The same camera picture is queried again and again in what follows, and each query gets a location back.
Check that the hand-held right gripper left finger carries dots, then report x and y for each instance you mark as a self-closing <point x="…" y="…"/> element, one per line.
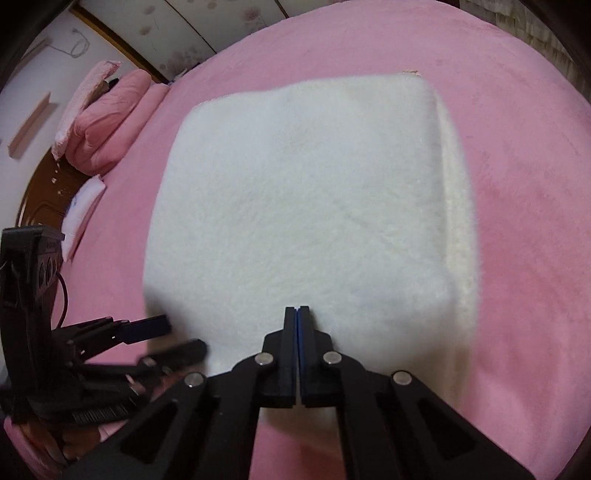
<point x="288" y="355"/>

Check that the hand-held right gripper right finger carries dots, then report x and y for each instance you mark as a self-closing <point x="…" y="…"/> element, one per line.
<point x="308" y="360"/>

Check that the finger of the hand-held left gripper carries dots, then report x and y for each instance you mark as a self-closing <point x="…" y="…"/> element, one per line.
<point x="143" y="328"/>
<point x="180" y="353"/>

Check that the white fluffy jacket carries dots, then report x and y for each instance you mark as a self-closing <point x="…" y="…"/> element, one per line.
<point x="300" y="194"/>

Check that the person's left hand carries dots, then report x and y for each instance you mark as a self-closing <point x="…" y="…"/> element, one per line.
<point x="64" y="445"/>

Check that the wooden headboard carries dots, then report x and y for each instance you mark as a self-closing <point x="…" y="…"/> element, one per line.
<point x="41" y="203"/>

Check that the white pillow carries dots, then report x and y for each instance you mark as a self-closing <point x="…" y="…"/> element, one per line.
<point x="83" y="207"/>

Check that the folded pink quilt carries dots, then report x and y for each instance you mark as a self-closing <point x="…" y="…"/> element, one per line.
<point x="111" y="124"/>

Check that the pink frilled pillow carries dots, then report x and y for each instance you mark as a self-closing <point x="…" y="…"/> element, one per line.
<point x="87" y="92"/>

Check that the pink fleece blanket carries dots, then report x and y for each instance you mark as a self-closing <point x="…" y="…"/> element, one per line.
<point x="508" y="184"/>

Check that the floral sliding wardrobe door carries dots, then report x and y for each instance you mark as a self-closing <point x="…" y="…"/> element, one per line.
<point x="184" y="27"/>

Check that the wooden wall strip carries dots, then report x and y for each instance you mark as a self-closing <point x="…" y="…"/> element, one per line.
<point x="34" y="53"/>
<point x="32" y="122"/>

